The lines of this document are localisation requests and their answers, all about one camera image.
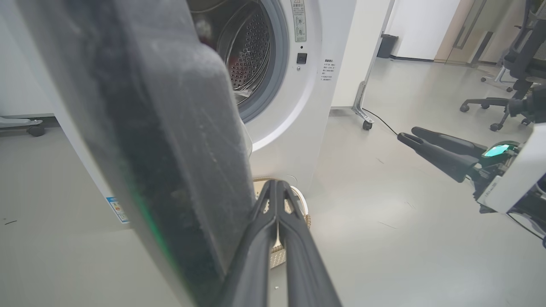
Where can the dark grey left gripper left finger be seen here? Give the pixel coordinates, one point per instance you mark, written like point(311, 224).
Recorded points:
point(251, 264)

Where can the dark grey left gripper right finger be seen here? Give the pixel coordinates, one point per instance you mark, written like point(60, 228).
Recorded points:
point(305, 264)

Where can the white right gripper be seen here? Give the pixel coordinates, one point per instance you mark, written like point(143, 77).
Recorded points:
point(516, 175)

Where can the black washer door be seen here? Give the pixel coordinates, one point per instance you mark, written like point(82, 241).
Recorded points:
point(140, 128)

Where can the cream plastic laundry basket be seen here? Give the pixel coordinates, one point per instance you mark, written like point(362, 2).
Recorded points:
point(302, 204)

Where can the white front-load washing machine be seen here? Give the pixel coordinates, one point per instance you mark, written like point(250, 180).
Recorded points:
point(294, 123)

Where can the stainless steel washing machine drum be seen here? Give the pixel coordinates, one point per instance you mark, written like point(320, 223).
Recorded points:
point(251, 55)

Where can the black office chair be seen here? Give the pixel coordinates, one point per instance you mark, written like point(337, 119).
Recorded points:
point(522, 64)

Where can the black trash bin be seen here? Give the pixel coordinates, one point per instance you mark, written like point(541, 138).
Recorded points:
point(387, 47)

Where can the white partition board on casters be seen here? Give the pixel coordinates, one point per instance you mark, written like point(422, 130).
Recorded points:
point(358, 51)

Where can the blue energy label sticker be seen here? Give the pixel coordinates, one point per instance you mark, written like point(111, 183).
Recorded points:
point(117, 209)

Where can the grey warning label sticker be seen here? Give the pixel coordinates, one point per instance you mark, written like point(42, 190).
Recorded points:
point(298, 21)

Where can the grey caster wheel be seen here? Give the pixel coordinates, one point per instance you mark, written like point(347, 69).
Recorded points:
point(36, 130)

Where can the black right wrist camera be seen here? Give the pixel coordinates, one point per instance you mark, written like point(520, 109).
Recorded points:
point(533, 106)

